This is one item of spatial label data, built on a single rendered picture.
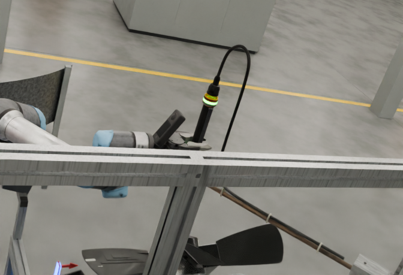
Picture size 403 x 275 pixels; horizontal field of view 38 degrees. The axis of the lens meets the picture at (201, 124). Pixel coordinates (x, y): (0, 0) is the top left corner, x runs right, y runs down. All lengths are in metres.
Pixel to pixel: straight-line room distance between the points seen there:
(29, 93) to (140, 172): 2.92
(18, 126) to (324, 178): 0.96
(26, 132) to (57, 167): 0.89
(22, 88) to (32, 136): 2.03
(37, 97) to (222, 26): 4.90
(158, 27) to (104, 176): 7.30
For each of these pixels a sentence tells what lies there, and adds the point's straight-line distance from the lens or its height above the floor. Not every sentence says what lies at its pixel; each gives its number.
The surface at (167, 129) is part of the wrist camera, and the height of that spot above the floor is 1.71.
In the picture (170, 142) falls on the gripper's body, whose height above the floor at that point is 1.67.
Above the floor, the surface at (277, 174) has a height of 2.04.
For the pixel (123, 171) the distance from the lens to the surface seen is 0.83.
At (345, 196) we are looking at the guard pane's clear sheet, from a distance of 1.11.
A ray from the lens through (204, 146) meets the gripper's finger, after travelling 1.78.
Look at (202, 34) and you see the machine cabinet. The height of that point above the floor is 0.16.
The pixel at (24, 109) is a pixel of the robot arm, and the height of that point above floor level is 1.62.
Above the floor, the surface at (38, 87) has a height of 0.87.
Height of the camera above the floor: 2.46
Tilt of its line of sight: 25 degrees down
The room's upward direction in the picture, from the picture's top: 18 degrees clockwise
